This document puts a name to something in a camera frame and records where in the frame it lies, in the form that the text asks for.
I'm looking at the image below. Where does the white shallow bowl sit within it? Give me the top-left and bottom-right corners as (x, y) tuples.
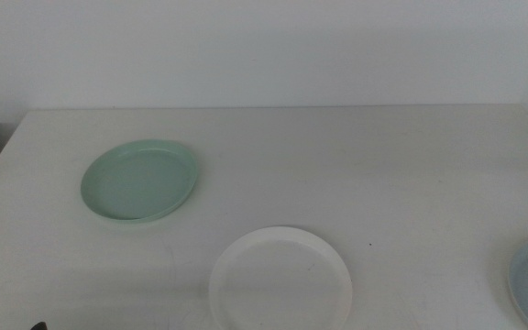
(208, 225), (354, 330)

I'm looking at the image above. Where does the pale green shallow bowl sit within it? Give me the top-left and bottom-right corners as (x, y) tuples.
(80, 138), (199, 225)

